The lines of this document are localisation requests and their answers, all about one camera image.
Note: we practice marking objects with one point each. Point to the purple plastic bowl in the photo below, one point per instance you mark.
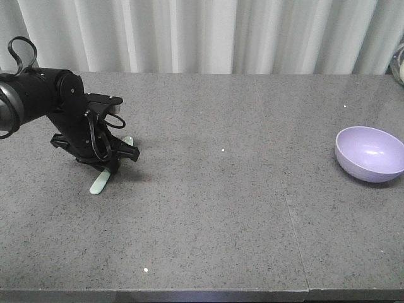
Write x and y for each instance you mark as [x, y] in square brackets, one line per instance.
[369, 154]

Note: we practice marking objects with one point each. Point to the light green plastic spoon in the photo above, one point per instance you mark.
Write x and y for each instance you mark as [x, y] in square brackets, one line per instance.
[103, 178]

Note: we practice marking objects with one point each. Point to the white pleated curtain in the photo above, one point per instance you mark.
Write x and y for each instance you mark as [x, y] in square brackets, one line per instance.
[213, 37]

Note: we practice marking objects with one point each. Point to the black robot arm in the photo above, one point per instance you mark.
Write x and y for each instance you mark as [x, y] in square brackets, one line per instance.
[26, 97]

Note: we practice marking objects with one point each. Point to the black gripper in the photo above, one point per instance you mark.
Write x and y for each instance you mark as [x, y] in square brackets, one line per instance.
[83, 120]

